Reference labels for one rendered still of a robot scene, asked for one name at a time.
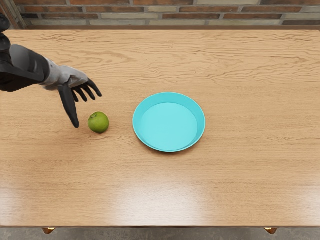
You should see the turquoise plate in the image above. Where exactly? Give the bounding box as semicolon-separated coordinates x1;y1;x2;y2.
132;92;206;153

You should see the green apple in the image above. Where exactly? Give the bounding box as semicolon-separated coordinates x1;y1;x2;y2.
87;111;110;135

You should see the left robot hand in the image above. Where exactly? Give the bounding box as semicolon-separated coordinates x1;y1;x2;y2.
39;57;103;129

